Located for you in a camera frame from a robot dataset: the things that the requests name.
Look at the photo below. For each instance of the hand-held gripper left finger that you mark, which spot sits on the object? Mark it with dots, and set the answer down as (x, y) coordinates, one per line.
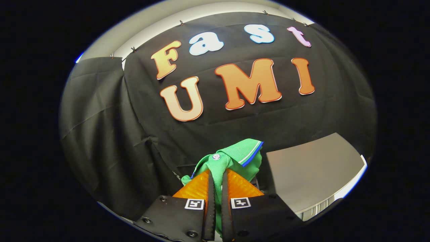
(210, 215)

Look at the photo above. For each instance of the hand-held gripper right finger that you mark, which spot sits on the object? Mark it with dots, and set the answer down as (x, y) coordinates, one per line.
(225, 215)

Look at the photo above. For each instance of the dark glass washing machine lid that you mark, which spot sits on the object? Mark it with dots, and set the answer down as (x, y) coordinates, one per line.
(188, 169)

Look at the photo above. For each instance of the green polo shirt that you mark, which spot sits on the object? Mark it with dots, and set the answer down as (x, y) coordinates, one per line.
(231, 158)

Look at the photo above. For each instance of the black backdrop cloth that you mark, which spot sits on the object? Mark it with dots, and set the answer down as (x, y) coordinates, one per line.
(134, 134)

